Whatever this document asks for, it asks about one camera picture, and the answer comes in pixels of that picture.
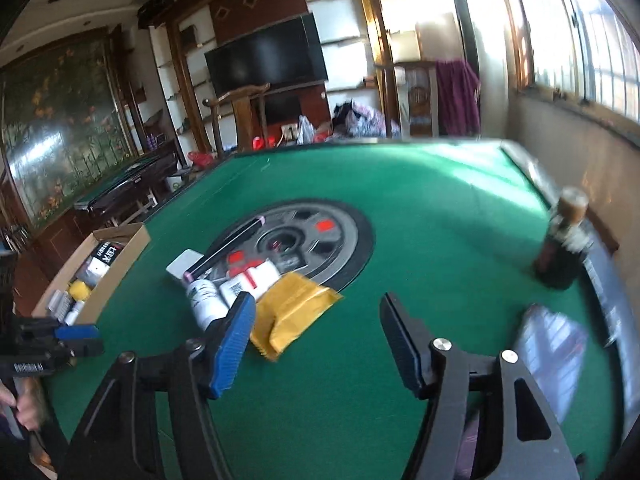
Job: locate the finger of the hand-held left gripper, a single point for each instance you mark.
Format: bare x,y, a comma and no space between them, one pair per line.
77,332
85,348

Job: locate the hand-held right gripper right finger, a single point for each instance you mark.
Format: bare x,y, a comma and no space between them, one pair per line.
405,350

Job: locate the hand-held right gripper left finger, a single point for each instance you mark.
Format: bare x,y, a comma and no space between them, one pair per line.
232,345

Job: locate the long white box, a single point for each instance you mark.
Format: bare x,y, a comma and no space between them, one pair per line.
59,305

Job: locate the yellow ball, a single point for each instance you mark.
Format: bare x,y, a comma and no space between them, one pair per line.
80,291

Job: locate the white labelled bottle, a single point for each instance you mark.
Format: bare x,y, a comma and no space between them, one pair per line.
235,292
205,305

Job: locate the yellow padded envelope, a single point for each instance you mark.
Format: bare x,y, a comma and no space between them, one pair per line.
295,310

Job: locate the white tube red print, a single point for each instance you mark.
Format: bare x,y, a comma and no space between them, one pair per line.
262,277

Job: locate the black printed pouch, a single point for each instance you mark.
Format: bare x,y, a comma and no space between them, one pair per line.
107,254

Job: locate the white rounded square box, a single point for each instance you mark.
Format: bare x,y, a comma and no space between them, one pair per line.
182,262

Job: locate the black marker pen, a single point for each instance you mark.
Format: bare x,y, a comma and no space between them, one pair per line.
225,247

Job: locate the cardboard box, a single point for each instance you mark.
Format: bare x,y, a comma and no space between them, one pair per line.
130,250

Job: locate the person's left hand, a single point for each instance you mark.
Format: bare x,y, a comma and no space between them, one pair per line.
32,405

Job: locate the round table control panel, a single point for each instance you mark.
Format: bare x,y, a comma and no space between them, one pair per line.
345,245

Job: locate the dark green-topped game table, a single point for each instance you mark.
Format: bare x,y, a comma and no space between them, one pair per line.
130,180

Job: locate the dark brown bottle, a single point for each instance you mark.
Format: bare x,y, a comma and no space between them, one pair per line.
560,245

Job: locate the red bag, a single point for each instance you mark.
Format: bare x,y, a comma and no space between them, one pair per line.
200,159

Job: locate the flower mural panel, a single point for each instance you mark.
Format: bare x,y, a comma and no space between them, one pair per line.
60,130

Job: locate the white plastic bag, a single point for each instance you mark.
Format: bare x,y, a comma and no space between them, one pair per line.
306,132

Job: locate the wooden chair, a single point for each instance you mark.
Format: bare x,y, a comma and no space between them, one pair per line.
417,100
242,115

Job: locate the pile of clothes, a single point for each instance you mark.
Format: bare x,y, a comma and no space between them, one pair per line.
365,120

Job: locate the purple cloth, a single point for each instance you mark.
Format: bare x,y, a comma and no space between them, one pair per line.
457,97

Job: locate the black flat television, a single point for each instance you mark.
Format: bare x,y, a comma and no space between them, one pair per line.
265,60

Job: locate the window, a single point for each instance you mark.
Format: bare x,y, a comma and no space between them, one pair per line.
585,35

